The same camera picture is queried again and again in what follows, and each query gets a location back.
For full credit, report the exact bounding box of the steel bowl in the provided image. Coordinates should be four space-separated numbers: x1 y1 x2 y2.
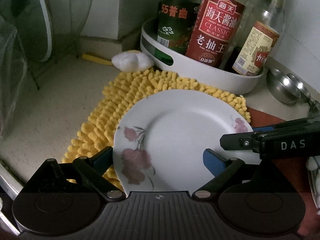
266 68 300 105
287 73 311 103
308 100 320 117

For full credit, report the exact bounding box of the floral plate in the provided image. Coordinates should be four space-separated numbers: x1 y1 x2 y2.
113 89 260 193

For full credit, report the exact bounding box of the white gloved right hand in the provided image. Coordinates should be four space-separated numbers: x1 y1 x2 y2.
306 155 320 178

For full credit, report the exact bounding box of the rust red cloth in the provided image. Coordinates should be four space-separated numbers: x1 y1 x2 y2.
248 108 319 239

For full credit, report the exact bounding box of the yellow chenille mat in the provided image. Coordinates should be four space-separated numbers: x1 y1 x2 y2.
63 69 251 189

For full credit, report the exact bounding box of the white round turntable tray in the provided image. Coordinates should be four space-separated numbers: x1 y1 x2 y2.
140 19 267 95

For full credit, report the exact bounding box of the clear vinegar bottle cream label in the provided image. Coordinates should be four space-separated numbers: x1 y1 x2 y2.
227 0 286 76

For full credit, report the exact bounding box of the yellow strip on counter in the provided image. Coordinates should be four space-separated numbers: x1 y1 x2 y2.
81 54 113 66

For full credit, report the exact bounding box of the red label soy sauce bottle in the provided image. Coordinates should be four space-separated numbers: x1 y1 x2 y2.
185 0 248 68

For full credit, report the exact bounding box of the white garlic bulb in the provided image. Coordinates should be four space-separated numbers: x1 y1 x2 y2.
111 50 154 73

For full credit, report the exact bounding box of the crumpled clear plastic bag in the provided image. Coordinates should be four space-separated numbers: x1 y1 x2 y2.
1 17 27 138

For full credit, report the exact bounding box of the green glass bottle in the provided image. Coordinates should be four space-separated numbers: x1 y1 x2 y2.
157 0 202 55

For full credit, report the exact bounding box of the glass pot lid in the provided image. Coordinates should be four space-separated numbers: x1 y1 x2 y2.
1 0 53 62
46 0 92 36

